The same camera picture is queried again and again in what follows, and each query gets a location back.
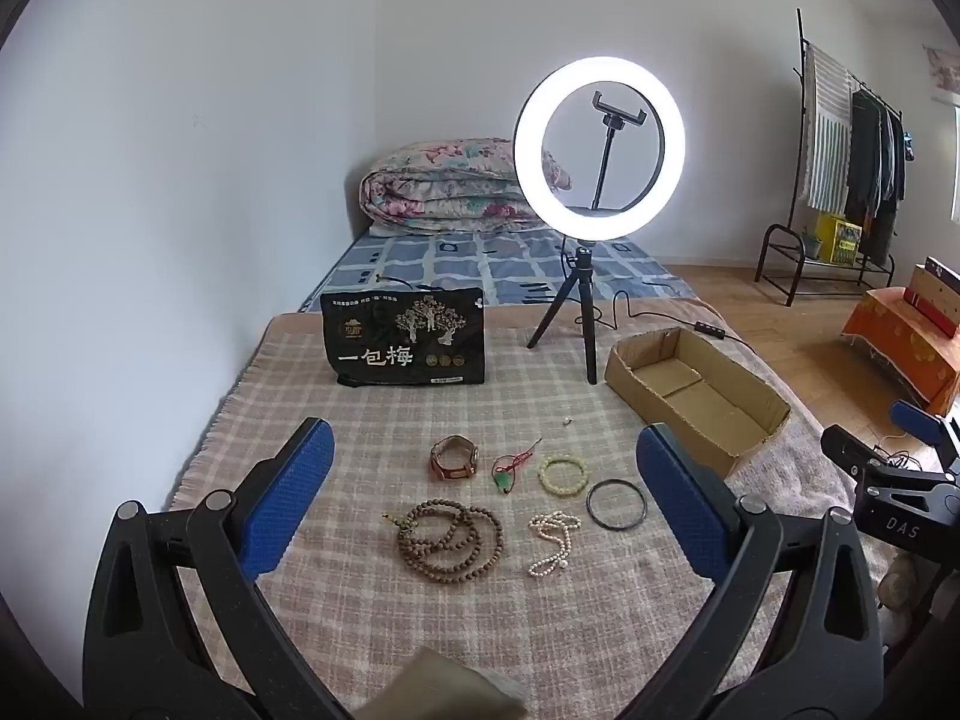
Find dark hanging clothes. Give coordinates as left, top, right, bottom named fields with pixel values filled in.
left=844, top=86, right=912, bottom=263

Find black bangle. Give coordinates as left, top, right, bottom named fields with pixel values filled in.
left=586, top=478, right=644, bottom=533

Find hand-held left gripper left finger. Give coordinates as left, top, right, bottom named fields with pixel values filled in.
left=81, top=417, right=353, bottom=720

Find folded floral quilt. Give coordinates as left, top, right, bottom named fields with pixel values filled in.
left=358, top=139, right=572, bottom=235

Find black cable with controller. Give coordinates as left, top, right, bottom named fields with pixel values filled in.
left=559, top=236, right=758, bottom=353

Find brown wooden bead necklace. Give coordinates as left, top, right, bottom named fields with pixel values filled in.
left=384, top=499, right=505, bottom=584

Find black metal clothes rack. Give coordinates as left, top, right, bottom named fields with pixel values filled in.
left=756, top=9, right=912, bottom=307

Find black tripod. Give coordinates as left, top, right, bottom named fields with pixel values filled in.
left=527, top=244, right=627, bottom=385

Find black phone holder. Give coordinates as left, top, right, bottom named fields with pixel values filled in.
left=591, top=90, right=649, bottom=212

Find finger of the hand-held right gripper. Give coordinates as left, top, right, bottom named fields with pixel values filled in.
left=820, top=426, right=890, bottom=482
left=891, top=400, right=960, bottom=460

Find black snack bag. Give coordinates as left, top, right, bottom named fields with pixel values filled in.
left=320, top=286, right=488, bottom=389

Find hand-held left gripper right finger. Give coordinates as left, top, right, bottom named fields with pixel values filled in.
left=626, top=422, right=890, bottom=720

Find thin black cable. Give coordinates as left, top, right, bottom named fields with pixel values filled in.
left=373, top=272, right=451, bottom=292

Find brown strap wristwatch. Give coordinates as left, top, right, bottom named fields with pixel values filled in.
left=429, top=436, right=481, bottom=481

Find white ring light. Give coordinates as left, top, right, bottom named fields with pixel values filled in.
left=514, top=55, right=685, bottom=224

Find wall poster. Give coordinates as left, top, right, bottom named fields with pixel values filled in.
left=924, top=45, right=960, bottom=95

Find striped towel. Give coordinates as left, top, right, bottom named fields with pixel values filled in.
left=802, top=43, right=854, bottom=215

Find blue patterned mattress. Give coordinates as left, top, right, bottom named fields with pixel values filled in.
left=298, top=229, right=695, bottom=314

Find brown flat box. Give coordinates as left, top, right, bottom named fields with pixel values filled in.
left=904, top=256, right=960, bottom=338

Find tangle of floor cables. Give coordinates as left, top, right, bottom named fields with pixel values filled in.
left=862, top=431, right=927, bottom=467

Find cardboard box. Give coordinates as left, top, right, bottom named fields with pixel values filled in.
left=604, top=327, right=793, bottom=479

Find pale yellow bead bracelet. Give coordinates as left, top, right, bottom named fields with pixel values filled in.
left=538, top=455, right=588, bottom=497

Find yellow box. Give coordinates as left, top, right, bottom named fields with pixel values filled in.
left=814, top=211, right=863, bottom=265

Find white pearl necklace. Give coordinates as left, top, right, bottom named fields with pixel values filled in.
left=527, top=511, right=583, bottom=580

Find red string jade pendant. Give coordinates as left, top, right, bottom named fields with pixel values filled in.
left=491, top=439, right=542, bottom=496

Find beige cloth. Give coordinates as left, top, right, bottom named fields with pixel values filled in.
left=358, top=647, right=526, bottom=720

